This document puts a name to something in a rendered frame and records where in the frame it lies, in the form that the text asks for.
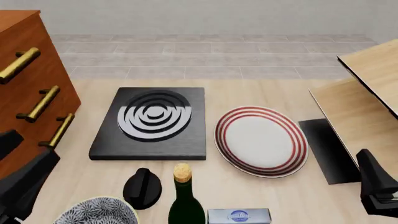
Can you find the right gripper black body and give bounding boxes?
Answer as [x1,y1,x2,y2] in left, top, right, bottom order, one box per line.
[359,187,398,216]

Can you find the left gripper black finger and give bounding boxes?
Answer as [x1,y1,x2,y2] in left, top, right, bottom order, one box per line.
[0,129,25,162]
[0,149,62,222]

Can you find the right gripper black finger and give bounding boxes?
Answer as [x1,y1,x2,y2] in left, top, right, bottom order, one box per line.
[356,149,396,197]

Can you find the wooden cabinet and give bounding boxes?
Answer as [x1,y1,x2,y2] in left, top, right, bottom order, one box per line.
[0,9,82,180]

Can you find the dark green wine bottle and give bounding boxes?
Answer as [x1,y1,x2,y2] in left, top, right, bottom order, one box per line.
[167,162,206,224]

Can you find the pale wooden rack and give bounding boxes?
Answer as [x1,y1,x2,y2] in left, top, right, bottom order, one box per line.
[298,39,398,185]

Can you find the blue patterned bowl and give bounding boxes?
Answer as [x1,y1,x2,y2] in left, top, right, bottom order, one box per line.
[52,196,139,224]

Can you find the round black stove knob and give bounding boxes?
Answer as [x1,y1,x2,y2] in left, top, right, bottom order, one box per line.
[123,167,163,210]

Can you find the white plate with red rings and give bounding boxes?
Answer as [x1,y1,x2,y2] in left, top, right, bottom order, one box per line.
[213,106,310,179]

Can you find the flat black stove plate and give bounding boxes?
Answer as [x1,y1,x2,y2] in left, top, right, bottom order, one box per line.
[88,86,207,162]

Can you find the grey-blue printed food box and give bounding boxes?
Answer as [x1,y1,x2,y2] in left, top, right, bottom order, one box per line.
[207,208,272,224]

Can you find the long brass cabinet handle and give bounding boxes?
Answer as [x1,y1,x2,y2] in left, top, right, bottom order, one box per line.
[16,85,61,124]
[38,113,76,149]
[0,47,42,85]

